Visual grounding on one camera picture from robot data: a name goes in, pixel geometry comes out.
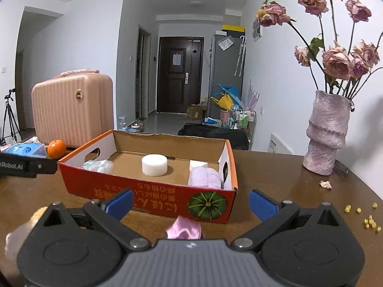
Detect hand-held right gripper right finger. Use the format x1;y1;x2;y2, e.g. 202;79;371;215
232;189;348;252

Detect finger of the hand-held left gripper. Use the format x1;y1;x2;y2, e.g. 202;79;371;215
30;158;58;176

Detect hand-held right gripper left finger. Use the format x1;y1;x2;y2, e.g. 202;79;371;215
35;189;152;252

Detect red cardboard box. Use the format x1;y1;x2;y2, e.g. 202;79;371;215
58;129;238;224

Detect clear plastic bag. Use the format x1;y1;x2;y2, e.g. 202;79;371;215
82;159;113;173
218;37;235;50

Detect white round sponge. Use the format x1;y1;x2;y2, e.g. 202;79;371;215
141;154;168;176

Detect lavender towel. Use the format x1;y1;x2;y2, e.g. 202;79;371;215
188;167;224;190

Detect pink satin bonnet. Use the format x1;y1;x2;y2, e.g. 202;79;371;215
166;215;205;240

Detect white and yellow plush bear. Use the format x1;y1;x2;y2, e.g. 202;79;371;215
4;206;48;264

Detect white wedge sponge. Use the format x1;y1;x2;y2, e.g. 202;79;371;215
189;160;208;172

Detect orange fruit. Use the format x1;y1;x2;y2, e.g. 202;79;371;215
47;139;67;159

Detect blue tissue box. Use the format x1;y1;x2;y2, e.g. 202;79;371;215
6;139;48;158

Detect pink ribbed suitcase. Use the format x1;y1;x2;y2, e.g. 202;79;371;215
31;69;114;149

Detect pet water bowl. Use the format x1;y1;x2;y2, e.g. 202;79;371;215
118;116;144;132

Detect black eyeglasses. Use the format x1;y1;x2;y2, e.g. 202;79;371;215
333;159;349;176

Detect white trolley with bottles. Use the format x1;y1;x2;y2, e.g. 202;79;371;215
230;109;257;150

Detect black bag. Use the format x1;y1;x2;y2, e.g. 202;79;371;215
177;123;250;150

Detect pink bucket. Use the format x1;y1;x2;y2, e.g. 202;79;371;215
220;108;233;128

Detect purple textured vase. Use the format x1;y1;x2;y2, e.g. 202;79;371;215
302;90;351;176

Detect scattered yellow crumbs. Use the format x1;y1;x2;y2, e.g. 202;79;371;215
344;203;383;233

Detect blue and yellow bags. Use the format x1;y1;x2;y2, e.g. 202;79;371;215
210;84;243;110

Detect brown cardboard box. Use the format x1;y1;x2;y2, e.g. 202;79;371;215
184;104;207;121

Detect dark brown entrance door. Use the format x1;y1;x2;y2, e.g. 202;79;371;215
158;36;205;115

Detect grey refrigerator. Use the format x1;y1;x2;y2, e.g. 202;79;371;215
208;31;246;120

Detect white hanging umbrella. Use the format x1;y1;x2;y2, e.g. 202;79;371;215
235;35;248;77

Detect dried pink rose bouquet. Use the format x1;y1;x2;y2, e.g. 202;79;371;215
256;0;383;99

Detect yellow and black box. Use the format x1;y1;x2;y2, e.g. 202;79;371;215
222;24;246;35

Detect black camera tripod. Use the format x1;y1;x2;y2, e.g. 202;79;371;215
0;88;21;146

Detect purple wall decoration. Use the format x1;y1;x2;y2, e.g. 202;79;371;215
247;79;261;110

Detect wall poster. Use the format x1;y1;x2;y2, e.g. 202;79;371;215
252;18;263;42

